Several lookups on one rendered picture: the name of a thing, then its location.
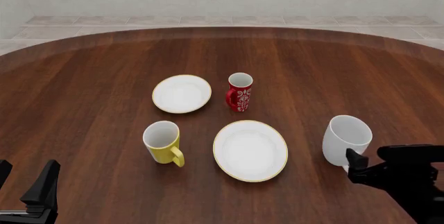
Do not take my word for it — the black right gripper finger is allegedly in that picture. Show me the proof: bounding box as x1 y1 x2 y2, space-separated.
345 147 370 176

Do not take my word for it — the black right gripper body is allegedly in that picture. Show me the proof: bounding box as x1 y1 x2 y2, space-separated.
347 160 439 193

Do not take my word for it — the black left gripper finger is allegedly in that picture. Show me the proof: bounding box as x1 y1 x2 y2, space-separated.
19 159 61 212
0 160 13 191

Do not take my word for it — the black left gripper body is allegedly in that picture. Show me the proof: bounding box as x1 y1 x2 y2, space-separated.
0 204 59 224

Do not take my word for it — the white plate with yellow rim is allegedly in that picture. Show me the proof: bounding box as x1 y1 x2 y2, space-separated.
212 119 289 183
151 74 212 114

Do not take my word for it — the yellow mug with white inside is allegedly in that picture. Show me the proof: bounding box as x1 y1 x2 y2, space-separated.
142 120 185 168

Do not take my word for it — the red mug with white pattern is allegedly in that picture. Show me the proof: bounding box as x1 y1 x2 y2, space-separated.
225 72 254 113

